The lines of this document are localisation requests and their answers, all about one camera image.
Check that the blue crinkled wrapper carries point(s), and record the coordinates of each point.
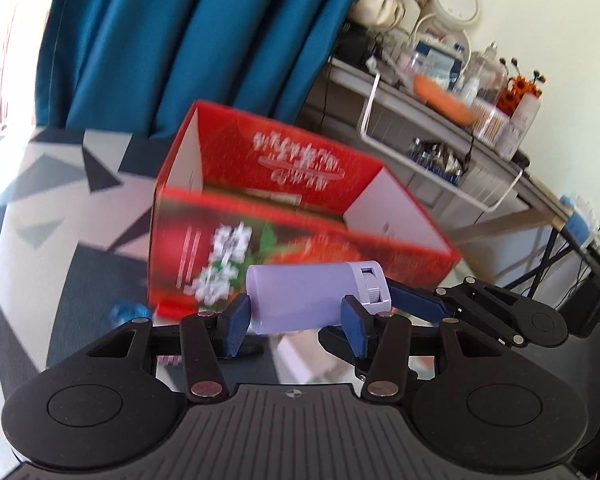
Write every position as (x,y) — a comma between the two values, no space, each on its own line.
(130,312)

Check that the orange bowl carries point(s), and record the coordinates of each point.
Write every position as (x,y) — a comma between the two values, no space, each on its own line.
(445,102)

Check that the round white mirror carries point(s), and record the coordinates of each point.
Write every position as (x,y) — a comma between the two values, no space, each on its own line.
(455,0)

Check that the printed wall tapestry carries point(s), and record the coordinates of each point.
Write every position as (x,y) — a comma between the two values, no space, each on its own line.
(10,60)

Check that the clear plastic canister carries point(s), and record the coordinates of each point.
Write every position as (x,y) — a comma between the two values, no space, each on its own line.
(487,70)

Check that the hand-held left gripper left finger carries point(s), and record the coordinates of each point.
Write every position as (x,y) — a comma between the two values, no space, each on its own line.
(236,327)

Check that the cotton swab box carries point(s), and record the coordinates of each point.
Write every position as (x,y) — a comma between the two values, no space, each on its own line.
(490,122)

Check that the tall white bottle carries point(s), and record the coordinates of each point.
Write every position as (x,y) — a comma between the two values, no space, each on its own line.
(520,125)

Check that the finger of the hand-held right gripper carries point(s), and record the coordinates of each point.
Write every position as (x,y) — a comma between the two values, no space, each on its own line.
(335,342)
(420,302)

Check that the light blue box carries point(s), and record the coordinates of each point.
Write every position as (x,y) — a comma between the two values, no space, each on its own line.
(580,220)

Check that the grey vanity table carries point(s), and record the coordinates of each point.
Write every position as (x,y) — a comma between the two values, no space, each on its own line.
(540,200)

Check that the blue curtain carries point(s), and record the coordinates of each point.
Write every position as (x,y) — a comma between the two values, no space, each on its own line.
(180,35)

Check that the foil packets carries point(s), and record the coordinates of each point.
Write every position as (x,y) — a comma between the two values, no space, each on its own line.
(437,157)

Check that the blue and white packet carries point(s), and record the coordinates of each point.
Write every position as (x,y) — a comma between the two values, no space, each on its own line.
(437,62)

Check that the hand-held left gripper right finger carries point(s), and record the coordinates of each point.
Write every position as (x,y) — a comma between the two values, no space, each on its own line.
(356,325)

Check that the purple plastic container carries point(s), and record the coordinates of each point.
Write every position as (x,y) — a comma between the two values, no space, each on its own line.
(300,295)

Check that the red cardboard box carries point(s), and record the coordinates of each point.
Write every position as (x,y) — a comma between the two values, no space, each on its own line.
(280,160)

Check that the small white dropper bottle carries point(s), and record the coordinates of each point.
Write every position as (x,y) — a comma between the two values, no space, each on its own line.
(469,92)

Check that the orange artificial flowers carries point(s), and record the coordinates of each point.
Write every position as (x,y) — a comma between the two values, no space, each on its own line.
(522,92)

